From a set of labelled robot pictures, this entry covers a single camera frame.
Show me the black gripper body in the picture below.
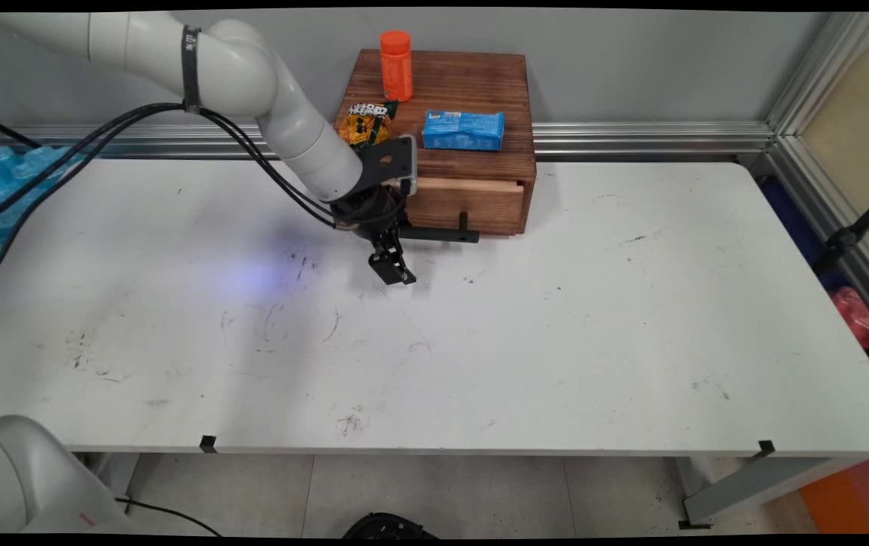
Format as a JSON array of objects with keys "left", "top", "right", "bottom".
[{"left": 331, "top": 185, "right": 409, "bottom": 243}]

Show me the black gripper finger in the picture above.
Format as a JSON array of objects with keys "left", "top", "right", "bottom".
[{"left": 368, "top": 227, "right": 418, "bottom": 287}]

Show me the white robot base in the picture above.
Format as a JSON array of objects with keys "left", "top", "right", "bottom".
[{"left": 0, "top": 415, "right": 133, "bottom": 535}]

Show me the yellow green snack bag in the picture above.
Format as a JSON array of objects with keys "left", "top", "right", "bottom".
[{"left": 334, "top": 101, "right": 400, "bottom": 149}]

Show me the blue snack packet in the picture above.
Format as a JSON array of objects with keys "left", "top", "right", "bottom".
[{"left": 422, "top": 109, "right": 507, "bottom": 152}]

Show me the orange plastic bottle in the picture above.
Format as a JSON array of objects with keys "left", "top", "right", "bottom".
[{"left": 380, "top": 30, "right": 414, "bottom": 103}]

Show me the brown wooden drawer cabinet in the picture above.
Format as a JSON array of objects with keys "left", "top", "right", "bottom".
[{"left": 334, "top": 49, "right": 538, "bottom": 237}]

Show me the round black floor object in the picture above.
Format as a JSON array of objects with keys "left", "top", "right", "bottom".
[{"left": 342, "top": 513, "right": 440, "bottom": 540}]

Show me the grey upright table leg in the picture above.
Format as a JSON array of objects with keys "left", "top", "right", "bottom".
[{"left": 73, "top": 453, "right": 140, "bottom": 503}]

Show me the blue bubble wrap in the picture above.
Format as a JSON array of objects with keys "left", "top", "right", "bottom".
[{"left": 0, "top": 144, "right": 91, "bottom": 286}]

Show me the dark blue object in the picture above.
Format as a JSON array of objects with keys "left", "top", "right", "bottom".
[{"left": 757, "top": 176, "right": 849, "bottom": 293}]

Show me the grey slanted table leg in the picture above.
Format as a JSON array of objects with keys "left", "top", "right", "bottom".
[{"left": 677, "top": 455, "right": 869, "bottom": 530}]

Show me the black tripod stand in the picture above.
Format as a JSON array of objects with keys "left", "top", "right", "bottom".
[{"left": 812, "top": 180, "right": 869, "bottom": 278}]

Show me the red plastic bag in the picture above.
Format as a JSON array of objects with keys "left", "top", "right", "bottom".
[{"left": 829, "top": 286, "right": 869, "bottom": 350}]

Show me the orange box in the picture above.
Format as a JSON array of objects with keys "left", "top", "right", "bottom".
[{"left": 798, "top": 457, "right": 869, "bottom": 535}]

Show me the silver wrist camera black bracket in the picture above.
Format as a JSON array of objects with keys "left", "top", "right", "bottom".
[{"left": 359, "top": 135, "right": 419, "bottom": 199}]

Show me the black arm strap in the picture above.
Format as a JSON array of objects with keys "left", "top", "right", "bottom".
[{"left": 180, "top": 25, "right": 203, "bottom": 115}]

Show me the horizontal aluminium wall rail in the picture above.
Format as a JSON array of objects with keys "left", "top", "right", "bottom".
[{"left": 0, "top": 122, "right": 775, "bottom": 162}]

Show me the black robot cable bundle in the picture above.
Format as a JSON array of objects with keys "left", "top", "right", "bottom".
[{"left": 0, "top": 102, "right": 408, "bottom": 298}]

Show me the black floor cable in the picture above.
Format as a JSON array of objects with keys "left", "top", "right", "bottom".
[{"left": 116, "top": 497, "right": 224, "bottom": 538}]

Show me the aluminium corner frame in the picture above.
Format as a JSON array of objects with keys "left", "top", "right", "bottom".
[{"left": 764, "top": 11, "right": 869, "bottom": 342}]

